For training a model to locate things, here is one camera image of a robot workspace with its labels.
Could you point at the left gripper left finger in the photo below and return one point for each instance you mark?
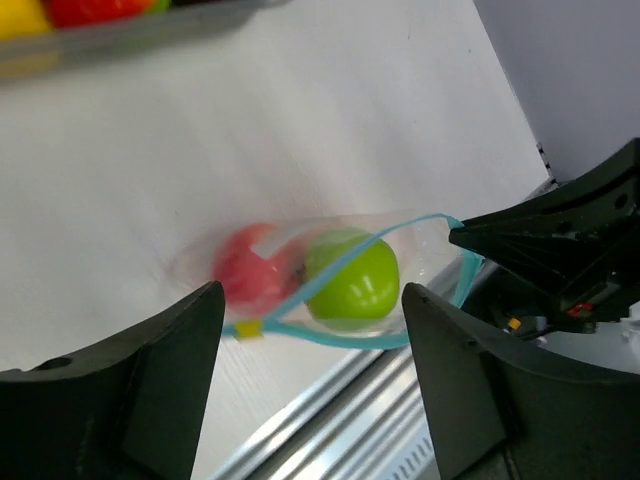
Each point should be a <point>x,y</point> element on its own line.
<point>130,406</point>

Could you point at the red strawberry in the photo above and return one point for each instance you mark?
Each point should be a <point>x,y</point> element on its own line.
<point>79,13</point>

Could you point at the green apple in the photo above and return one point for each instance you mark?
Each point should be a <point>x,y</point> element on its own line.
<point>364,292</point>

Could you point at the clear zip top bag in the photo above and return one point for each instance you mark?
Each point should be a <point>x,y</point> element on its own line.
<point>422,248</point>

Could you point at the aluminium mounting rail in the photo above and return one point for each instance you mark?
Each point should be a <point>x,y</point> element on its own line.
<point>364,419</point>

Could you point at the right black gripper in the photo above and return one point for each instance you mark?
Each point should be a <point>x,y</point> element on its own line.
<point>570,255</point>

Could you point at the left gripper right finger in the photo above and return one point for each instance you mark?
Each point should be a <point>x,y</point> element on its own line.
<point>502,408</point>

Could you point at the red apple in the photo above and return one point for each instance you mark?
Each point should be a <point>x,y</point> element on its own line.
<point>254,285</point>

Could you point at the clear plastic food container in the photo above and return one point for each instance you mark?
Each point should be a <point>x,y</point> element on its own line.
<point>30,56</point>

